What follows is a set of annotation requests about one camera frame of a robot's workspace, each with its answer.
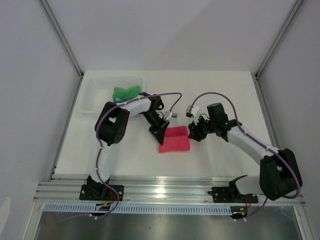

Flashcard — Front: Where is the white plastic basket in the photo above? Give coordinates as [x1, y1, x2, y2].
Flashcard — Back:
[77, 74, 147, 116]

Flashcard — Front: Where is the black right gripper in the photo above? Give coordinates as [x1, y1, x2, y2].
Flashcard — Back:
[188, 114, 216, 143]

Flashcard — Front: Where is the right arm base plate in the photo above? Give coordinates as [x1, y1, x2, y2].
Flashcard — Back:
[207, 186, 258, 204]

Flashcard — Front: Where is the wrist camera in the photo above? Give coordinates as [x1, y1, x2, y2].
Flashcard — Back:
[164, 111, 178, 120]
[185, 105, 201, 119]

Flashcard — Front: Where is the aluminium frame post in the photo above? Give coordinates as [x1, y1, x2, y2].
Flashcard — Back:
[254, 0, 306, 81]
[37, 0, 84, 79]

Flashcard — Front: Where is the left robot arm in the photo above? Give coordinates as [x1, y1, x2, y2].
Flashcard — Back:
[86, 92, 170, 200]

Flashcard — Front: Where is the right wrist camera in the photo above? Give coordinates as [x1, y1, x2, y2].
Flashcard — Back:
[185, 105, 201, 119]

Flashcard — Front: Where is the aluminium front rail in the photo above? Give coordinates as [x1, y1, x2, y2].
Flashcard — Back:
[33, 176, 306, 207]

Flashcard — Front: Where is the green towel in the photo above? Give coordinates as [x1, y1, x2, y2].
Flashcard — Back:
[112, 85, 141, 102]

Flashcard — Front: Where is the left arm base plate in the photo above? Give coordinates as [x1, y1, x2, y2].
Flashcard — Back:
[79, 184, 117, 202]

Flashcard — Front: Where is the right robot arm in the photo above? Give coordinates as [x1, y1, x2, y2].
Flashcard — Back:
[186, 103, 303, 202]

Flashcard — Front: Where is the slotted cable duct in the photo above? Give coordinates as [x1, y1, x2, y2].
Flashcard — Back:
[43, 202, 232, 216]

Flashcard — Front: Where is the aluminium frame post right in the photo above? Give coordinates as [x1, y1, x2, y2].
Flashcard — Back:
[254, 0, 306, 81]

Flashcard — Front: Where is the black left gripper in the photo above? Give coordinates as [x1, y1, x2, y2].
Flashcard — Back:
[141, 110, 169, 145]

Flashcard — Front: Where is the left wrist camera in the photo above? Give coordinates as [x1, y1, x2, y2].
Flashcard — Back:
[164, 111, 178, 120]

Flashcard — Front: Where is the pink towel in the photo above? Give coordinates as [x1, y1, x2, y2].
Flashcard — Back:
[158, 126, 191, 154]

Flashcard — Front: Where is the aluminium frame rail right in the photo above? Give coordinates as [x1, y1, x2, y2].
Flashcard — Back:
[251, 74, 285, 149]

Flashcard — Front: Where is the aluminium frame post left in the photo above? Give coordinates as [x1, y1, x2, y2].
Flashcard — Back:
[37, 0, 84, 79]

